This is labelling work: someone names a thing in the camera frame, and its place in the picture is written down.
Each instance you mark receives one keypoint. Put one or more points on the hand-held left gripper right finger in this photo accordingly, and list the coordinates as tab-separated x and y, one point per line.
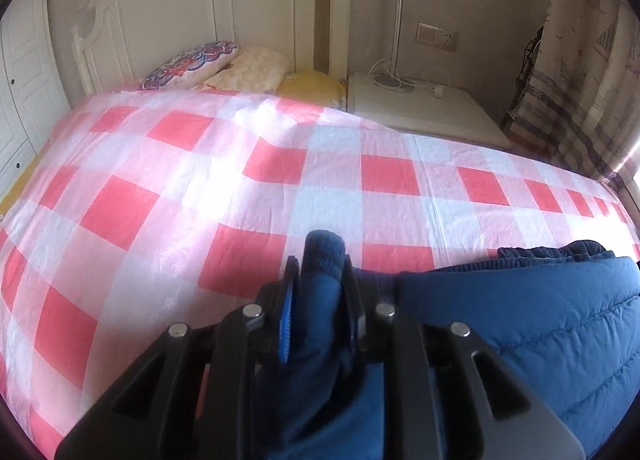
356	300

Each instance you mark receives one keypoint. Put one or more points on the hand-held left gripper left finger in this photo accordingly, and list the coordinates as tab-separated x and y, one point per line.
286	325

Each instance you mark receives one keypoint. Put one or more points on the blue quilted jacket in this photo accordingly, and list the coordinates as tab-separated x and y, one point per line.
525	320

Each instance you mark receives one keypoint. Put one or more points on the red white checkered bed sheet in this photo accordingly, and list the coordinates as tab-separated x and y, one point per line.
200	190

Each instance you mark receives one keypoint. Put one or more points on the white nightstand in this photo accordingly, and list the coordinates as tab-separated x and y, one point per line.
425	112

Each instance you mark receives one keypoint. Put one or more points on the cream pillow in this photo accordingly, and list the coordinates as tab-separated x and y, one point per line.
250	67

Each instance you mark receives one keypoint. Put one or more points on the colourful patterned pillow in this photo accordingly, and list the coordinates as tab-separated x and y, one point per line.
190	62

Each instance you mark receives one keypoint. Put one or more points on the sailboat print curtain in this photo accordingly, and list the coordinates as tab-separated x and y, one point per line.
580	65

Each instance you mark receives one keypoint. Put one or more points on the white wooden headboard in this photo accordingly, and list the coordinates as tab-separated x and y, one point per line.
175	10

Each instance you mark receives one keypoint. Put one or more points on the white wardrobe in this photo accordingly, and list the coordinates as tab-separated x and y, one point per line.
25	80

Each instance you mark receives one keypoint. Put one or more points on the wall socket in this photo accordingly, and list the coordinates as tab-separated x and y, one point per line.
437	36

